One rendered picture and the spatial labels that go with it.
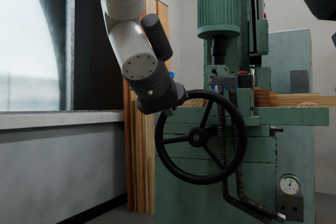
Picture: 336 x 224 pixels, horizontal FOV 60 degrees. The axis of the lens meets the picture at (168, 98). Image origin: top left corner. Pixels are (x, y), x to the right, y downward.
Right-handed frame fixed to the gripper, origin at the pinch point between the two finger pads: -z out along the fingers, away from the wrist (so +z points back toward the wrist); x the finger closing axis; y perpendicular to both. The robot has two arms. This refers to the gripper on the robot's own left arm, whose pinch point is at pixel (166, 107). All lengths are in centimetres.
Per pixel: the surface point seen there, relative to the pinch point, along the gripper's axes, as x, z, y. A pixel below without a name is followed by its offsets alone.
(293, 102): 39, -43, 16
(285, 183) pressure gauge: 25.5, -37.2, -14.4
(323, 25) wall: 142, -196, 179
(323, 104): 49, -43, 12
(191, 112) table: 2.3, -32.0, 16.7
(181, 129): -3.1, -35.3, 12.7
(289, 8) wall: 118, -188, 212
